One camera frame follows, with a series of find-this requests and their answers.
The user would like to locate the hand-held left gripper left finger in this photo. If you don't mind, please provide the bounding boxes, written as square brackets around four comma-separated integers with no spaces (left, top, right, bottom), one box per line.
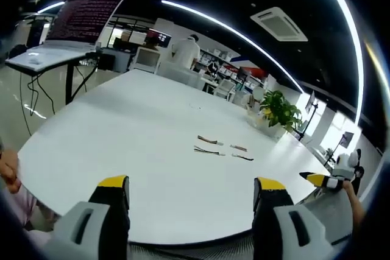
[42,175,132,260]

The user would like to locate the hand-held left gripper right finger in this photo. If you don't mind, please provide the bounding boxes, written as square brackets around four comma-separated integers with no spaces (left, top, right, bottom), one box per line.
[252,176,339,260]

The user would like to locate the JST connector long wire lead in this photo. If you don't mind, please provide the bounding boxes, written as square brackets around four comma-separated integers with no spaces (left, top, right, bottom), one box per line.
[197,135,224,147]
[193,146,227,157]

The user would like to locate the black tripod stand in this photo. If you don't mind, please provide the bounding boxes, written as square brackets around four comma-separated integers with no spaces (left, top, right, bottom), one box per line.
[324,131,356,167]
[297,90,320,142]

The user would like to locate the person's pink clothing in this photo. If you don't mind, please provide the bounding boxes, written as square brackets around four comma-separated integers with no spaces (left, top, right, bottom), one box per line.
[0,179,59,244]

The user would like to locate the green potted plant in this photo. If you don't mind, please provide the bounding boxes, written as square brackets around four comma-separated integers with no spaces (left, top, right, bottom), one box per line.
[258,89,304,135]

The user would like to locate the white office chair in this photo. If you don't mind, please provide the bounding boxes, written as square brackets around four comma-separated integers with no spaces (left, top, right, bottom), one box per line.
[212,78,238,102]
[129,46,162,75]

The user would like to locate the curved ceiling light strip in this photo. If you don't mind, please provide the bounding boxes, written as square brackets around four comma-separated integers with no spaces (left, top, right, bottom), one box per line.
[314,0,366,127]

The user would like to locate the ceiling air conditioner vent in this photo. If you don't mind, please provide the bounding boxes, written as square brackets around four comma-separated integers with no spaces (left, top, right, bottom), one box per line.
[249,6,309,43]

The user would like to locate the white storage shelves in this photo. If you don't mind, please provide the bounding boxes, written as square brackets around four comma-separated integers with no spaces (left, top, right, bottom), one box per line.
[194,47,242,76]

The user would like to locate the long straight ceiling light strip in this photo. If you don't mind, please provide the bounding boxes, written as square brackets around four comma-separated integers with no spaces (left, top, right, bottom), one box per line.
[160,0,305,94]

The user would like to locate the dark computer monitor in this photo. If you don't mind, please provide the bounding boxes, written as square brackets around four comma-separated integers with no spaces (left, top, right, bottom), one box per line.
[152,29,172,49]

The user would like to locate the open white laptop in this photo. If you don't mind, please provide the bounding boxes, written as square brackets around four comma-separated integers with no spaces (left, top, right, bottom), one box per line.
[5,0,129,75]

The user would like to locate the short ceiling light strip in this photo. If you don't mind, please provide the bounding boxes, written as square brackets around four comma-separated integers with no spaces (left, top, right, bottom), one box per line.
[37,1,66,15]

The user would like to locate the black hanging cable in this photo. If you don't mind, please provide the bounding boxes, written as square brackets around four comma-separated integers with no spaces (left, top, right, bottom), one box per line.
[19,72,56,136]

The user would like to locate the black frame side table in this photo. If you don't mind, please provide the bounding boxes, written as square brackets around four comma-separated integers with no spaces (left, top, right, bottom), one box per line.
[4,51,103,106]

